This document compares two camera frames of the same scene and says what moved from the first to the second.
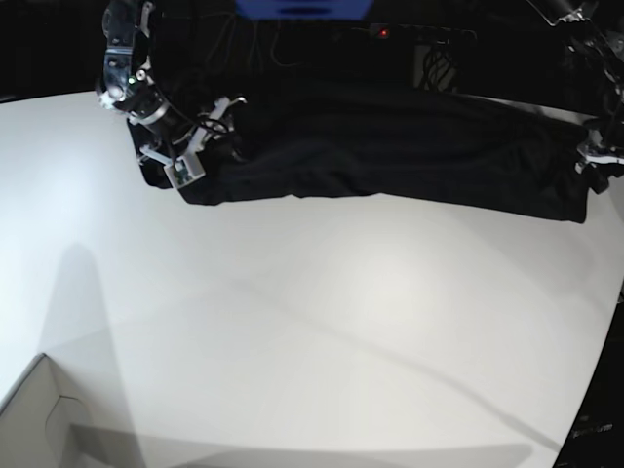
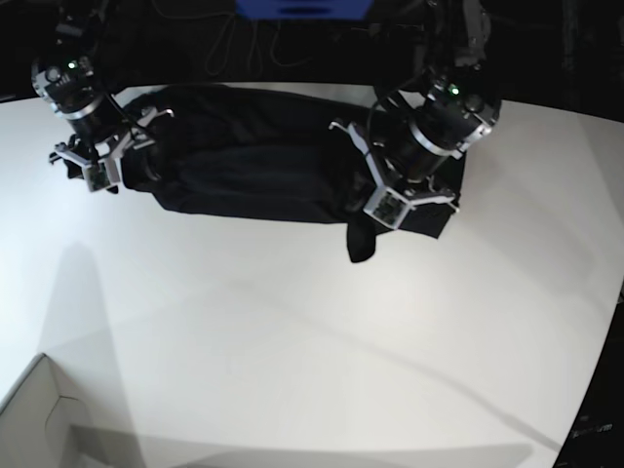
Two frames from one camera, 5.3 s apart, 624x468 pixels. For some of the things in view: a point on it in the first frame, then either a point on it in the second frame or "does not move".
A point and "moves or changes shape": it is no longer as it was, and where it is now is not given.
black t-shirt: (340, 139) moves or changes shape
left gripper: (179, 157) → (98, 162)
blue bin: (303, 10) does not move
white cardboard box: (35, 421) does not move
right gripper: (596, 152) → (392, 199)
